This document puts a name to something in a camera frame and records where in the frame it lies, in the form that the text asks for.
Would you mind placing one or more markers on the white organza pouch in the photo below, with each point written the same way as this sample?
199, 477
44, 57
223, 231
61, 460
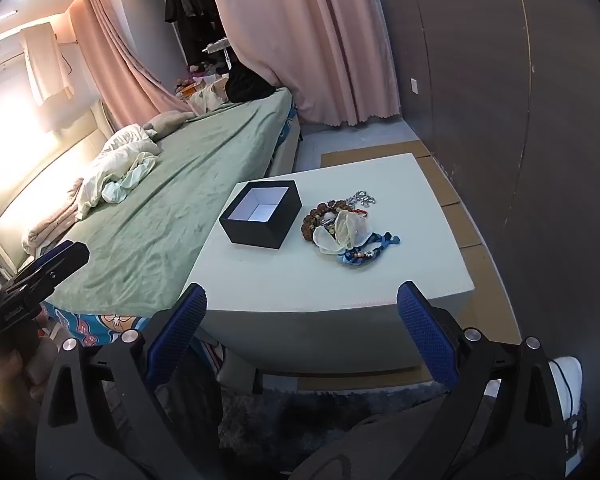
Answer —
351, 230

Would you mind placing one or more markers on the white crumpled quilt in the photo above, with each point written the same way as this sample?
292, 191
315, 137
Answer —
115, 160

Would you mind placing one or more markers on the person's leg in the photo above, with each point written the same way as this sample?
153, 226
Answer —
380, 440

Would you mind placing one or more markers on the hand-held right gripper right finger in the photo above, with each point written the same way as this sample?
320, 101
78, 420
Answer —
425, 335

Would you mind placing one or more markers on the person's left hand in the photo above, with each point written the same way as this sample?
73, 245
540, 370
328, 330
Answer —
15, 367

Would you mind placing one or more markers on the floral pillow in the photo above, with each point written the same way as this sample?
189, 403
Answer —
207, 97

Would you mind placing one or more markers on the beige plush pillow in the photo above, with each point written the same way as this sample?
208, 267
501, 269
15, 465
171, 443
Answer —
167, 121

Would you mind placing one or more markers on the wide pink curtain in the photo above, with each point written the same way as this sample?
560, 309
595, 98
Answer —
305, 35

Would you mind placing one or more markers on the black bag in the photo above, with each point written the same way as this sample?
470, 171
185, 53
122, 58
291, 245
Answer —
247, 85

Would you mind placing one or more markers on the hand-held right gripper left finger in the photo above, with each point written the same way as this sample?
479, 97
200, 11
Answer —
177, 330

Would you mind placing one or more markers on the cartoon printed bedsheet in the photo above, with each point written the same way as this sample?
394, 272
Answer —
105, 322

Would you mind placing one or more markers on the folded beige blanket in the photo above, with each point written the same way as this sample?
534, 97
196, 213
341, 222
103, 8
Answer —
50, 225

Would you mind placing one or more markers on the white wall switch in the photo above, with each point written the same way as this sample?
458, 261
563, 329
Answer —
415, 86

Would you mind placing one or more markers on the cream padded headboard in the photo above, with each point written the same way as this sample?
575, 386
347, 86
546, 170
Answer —
40, 170

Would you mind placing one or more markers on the white hanging towel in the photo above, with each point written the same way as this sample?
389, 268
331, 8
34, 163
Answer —
45, 65

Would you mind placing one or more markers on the bed with green sheet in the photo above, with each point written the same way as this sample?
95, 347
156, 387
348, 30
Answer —
180, 185

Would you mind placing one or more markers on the narrow pink curtain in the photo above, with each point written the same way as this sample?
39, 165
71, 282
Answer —
115, 60

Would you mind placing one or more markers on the white square table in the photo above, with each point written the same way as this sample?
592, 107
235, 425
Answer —
330, 330

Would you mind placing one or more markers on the dark brown wardrobe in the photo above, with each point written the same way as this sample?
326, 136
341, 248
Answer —
505, 110

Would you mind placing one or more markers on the white sneaker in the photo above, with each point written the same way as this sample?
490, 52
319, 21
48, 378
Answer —
567, 390

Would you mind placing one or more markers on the pile of plush toys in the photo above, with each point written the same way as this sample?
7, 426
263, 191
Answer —
200, 72

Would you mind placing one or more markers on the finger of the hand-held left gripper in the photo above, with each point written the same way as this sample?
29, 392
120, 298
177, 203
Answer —
60, 265

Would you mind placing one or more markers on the black gift box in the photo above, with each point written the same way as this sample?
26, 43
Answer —
250, 237

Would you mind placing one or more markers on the grey shaggy rug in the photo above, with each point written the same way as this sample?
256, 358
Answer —
280, 410

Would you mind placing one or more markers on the white air conditioner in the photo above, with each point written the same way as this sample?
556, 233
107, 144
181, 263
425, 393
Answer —
5, 57

